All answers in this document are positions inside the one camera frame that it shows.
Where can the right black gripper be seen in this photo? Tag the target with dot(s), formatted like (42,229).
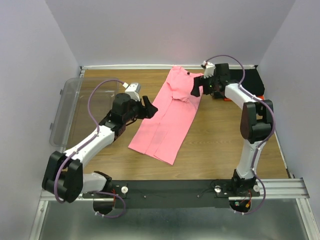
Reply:
(200,81)

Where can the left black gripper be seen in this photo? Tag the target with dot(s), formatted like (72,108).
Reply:
(147,112)

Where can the pink t shirt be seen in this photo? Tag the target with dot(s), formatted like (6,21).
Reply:
(162,136)

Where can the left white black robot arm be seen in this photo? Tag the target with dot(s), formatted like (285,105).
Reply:
(64,176)

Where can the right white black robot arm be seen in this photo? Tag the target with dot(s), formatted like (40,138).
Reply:
(256,124)

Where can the folded black t shirt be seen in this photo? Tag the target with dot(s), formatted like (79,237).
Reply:
(252,81)

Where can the folded orange t shirt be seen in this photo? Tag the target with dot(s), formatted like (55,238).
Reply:
(229,100)

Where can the clear plastic bin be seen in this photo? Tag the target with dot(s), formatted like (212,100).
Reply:
(77,103)

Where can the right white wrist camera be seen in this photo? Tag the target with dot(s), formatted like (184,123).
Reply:
(209,69)

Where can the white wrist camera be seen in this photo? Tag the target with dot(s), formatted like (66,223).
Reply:
(209,69)
(133,90)

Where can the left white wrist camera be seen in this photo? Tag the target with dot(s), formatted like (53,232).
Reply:
(133,90)

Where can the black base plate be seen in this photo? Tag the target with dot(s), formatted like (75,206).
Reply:
(173,194)

